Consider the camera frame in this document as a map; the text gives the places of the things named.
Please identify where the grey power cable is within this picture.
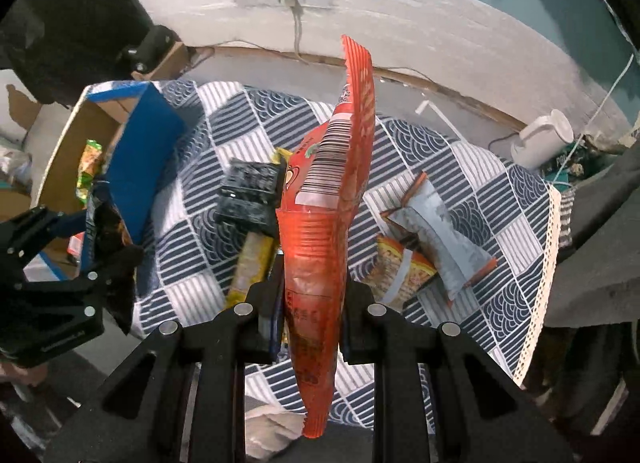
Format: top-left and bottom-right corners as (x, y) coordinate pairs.
(284, 0), (312, 65)

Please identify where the dark foil snack pack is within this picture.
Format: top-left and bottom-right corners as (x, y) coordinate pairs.
(214, 158), (286, 239)

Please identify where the white electric kettle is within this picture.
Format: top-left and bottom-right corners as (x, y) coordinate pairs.
(511, 109), (574, 171)

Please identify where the orange noodle snack pack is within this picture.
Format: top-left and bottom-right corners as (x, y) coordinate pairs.
(362, 237), (437, 313)

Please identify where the green bean snack bag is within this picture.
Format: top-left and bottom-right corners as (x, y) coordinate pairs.
(75, 139), (104, 204)

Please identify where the silver orange-edged snack bag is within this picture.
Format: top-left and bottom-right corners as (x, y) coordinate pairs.
(384, 173), (498, 301)

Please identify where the gold long cracker pack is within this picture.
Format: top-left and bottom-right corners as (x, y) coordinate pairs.
(227, 148), (292, 308)

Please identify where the red translucent snack bag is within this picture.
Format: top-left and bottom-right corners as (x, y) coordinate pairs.
(277, 35), (375, 439)

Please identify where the navy white patterned tablecloth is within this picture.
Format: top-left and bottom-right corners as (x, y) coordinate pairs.
(81, 78), (564, 436)

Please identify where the blue cardboard box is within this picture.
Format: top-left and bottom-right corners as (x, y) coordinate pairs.
(22, 80), (189, 285)

